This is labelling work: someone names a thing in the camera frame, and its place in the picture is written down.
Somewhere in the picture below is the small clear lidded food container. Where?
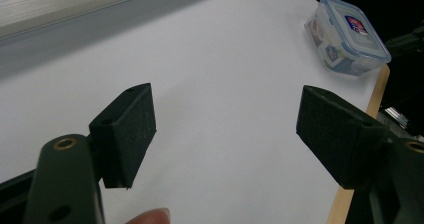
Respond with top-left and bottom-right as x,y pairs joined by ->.
303,0 -> 393,77

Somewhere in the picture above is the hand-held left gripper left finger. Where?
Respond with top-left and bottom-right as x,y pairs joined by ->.
88,82 -> 158,189

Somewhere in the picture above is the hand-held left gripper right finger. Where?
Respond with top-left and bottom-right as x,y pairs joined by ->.
295,84 -> 391,190

